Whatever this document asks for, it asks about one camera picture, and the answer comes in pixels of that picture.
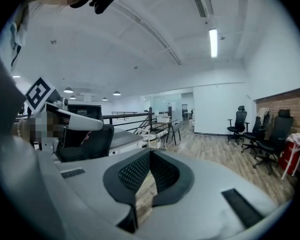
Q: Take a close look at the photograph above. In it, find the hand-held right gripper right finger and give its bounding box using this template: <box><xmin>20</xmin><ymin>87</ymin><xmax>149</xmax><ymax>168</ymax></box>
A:
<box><xmin>149</xmin><ymin>148</ymin><xmax>195</xmax><ymax>208</ymax></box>

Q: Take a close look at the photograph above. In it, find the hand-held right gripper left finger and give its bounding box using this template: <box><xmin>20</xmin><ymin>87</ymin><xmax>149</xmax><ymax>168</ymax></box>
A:
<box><xmin>102</xmin><ymin>148</ymin><xmax>151</xmax><ymax>234</ymax></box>

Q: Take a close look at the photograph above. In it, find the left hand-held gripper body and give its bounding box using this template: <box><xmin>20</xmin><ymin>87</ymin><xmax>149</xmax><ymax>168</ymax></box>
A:
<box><xmin>24</xmin><ymin>77</ymin><xmax>105</xmax><ymax>153</ymax></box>

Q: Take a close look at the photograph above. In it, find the person's left forearm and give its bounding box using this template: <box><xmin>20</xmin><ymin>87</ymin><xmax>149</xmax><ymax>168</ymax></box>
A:
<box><xmin>11</xmin><ymin>118</ymin><xmax>31</xmax><ymax>143</ymax></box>

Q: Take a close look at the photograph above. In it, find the white wooden cushioned chair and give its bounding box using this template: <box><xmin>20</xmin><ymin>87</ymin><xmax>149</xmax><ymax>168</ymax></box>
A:
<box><xmin>137</xmin><ymin>128</ymin><xmax>162</xmax><ymax>150</ymax></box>

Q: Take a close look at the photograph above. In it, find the black headrest office chair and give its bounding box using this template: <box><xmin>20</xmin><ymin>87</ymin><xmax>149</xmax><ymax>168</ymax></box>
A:
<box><xmin>241</xmin><ymin>107</ymin><xmax>273</xmax><ymax>157</ymax></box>
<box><xmin>252</xmin><ymin>108</ymin><xmax>295</xmax><ymax>176</ymax></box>
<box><xmin>226</xmin><ymin>105</ymin><xmax>250</xmax><ymax>145</ymax></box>

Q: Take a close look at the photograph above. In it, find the person's grey clothing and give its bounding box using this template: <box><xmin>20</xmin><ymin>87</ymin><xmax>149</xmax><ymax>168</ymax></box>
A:
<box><xmin>0</xmin><ymin>1</ymin><xmax>38</xmax><ymax>157</ymax></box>

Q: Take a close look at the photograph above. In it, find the dark desk with white legs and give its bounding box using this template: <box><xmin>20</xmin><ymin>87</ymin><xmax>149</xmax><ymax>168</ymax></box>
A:
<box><xmin>109</xmin><ymin>127</ymin><xmax>145</xmax><ymax>157</ymax></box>

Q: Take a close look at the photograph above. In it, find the table with black legs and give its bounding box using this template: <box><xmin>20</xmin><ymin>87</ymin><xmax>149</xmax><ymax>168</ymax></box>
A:
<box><xmin>154</xmin><ymin>118</ymin><xmax>183</xmax><ymax>146</ymax></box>

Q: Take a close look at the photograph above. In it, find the black metal railing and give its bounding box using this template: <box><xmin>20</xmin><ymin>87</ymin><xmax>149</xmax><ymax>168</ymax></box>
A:
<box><xmin>14</xmin><ymin>111</ymin><xmax>158</xmax><ymax>136</ymax></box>

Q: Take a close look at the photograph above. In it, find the beige jacket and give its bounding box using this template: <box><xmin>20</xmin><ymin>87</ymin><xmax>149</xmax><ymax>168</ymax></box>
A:
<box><xmin>256</xmin><ymin>107</ymin><xmax>272</xmax><ymax>122</ymax></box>

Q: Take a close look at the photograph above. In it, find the red box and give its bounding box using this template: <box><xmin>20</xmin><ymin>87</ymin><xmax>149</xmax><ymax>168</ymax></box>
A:
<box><xmin>278</xmin><ymin>141</ymin><xmax>300</xmax><ymax>177</ymax></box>

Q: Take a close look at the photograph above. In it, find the ceiling light tube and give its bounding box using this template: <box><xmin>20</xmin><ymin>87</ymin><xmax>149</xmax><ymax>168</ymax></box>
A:
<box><xmin>209</xmin><ymin>28</ymin><xmax>219</xmax><ymax>59</ymax></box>

